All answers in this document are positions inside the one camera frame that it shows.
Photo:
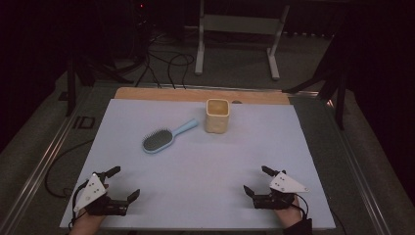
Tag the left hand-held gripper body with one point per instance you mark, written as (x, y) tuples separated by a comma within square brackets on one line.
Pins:
[(98, 202)]

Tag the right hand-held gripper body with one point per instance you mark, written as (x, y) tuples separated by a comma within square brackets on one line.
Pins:
[(277, 196)]

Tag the light blue hairbrush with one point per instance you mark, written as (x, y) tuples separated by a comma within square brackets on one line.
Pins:
[(160, 141)]

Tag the cream square cup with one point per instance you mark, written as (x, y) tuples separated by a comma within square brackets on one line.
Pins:
[(216, 122)]

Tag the person's right hand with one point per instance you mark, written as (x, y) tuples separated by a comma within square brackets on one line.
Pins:
[(287, 215)]

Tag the person's left hand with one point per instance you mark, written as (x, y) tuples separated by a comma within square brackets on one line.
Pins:
[(85, 223)]

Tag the white table mat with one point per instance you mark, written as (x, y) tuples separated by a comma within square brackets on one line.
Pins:
[(202, 169)]

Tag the white metal stand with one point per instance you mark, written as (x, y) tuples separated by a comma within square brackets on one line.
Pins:
[(239, 24)]

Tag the dark equipment with red light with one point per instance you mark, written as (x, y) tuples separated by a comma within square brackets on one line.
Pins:
[(141, 19)]

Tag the metal floor rail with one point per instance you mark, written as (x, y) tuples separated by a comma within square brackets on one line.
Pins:
[(39, 169), (359, 182)]

